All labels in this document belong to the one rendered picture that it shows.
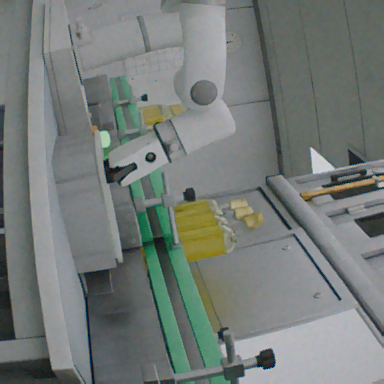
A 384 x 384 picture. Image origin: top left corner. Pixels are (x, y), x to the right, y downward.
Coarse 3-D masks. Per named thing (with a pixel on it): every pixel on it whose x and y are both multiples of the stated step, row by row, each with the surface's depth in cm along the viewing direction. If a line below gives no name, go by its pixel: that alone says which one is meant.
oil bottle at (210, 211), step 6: (192, 210) 164; (198, 210) 163; (204, 210) 163; (210, 210) 162; (216, 210) 162; (174, 216) 162; (180, 216) 161; (186, 216) 161; (192, 216) 160; (198, 216) 160; (204, 216) 160; (210, 216) 160; (222, 216) 161
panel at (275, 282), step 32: (224, 256) 173; (256, 256) 170; (288, 256) 166; (320, 256) 162; (224, 288) 156; (256, 288) 154; (288, 288) 151; (320, 288) 148; (224, 320) 142; (256, 320) 140; (288, 320) 136
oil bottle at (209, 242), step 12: (204, 228) 153; (216, 228) 152; (228, 228) 152; (192, 240) 149; (204, 240) 149; (216, 240) 150; (228, 240) 150; (192, 252) 150; (204, 252) 150; (216, 252) 150; (228, 252) 151
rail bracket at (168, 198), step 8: (168, 184) 137; (168, 192) 137; (184, 192) 138; (192, 192) 138; (136, 200) 137; (144, 200) 138; (152, 200) 138; (160, 200) 138; (168, 200) 137; (176, 200) 138; (184, 200) 138; (192, 200) 138; (136, 208) 137; (144, 208) 137; (168, 208) 139; (168, 216) 139; (176, 232) 141; (176, 240) 141
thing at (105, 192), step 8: (96, 136) 121; (96, 144) 116; (96, 152) 113; (96, 160) 114; (96, 168) 114; (104, 176) 114; (104, 184) 114; (104, 192) 115; (104, 200) 116; (104, 208) 117; (112, 208) 133; (112, 216) 116; (112, 224) 117; (112, 232) 117; (112, 240) 119; (120, 248) 126; (120, 256) 119
